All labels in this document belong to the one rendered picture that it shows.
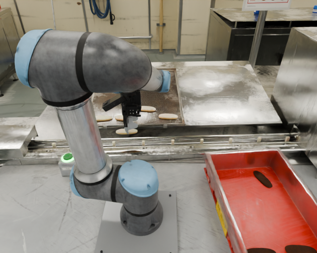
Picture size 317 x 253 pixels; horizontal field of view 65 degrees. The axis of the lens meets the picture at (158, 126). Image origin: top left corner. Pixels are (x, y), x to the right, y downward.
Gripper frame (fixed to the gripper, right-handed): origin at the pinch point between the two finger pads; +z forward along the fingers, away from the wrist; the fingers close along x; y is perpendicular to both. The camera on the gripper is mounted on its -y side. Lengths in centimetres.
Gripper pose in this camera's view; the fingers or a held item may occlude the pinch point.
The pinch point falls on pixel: (126, 128)
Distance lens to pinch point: 115.4
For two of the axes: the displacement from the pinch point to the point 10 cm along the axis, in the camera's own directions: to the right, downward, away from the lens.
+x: -0.4, -5.9, 8.1
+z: 0.0, 8.1, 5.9
